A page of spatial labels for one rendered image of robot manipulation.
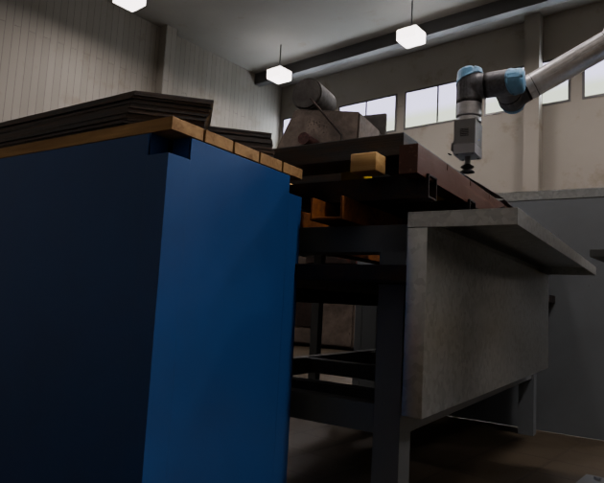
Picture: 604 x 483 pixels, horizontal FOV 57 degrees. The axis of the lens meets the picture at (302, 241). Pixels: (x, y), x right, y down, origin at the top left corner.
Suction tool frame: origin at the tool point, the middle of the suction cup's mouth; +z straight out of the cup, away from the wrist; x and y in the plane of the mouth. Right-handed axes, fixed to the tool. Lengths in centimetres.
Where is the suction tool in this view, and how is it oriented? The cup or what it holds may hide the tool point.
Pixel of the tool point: (467, 172)
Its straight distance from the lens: 173.8
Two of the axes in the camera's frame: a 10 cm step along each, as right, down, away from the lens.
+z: -0.5, 9.9, -1.0
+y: -5.1, -1.2, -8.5
